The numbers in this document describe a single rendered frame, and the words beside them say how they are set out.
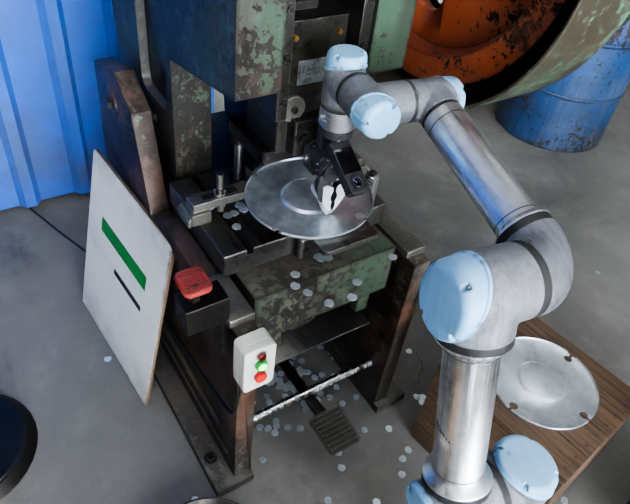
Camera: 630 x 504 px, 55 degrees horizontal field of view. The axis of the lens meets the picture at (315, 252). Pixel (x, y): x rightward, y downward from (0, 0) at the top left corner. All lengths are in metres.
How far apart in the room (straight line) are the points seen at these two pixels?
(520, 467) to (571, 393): 0.62
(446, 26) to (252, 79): 0.53
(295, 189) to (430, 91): 0.42
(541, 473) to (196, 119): 1.04
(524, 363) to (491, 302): 0.93
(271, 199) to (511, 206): 0.58
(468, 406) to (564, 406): 0.78
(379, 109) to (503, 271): 0.35
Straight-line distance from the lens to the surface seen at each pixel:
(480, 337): 0.85
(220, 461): 1.78
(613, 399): 1.79
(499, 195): 0.97
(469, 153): 1.02
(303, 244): 1.36
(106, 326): 2.05
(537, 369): 1.73
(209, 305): 1.21
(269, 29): 1.09
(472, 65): 1.37
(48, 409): 1.98
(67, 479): 1.85
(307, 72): 1.23
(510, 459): 1.14
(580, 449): 1.65
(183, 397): 1.89
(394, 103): 1.04
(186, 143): 1.50
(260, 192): 1.36
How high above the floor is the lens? 1.60
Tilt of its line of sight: 42 degrees down
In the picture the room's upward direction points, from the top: 8 degrees clockwise
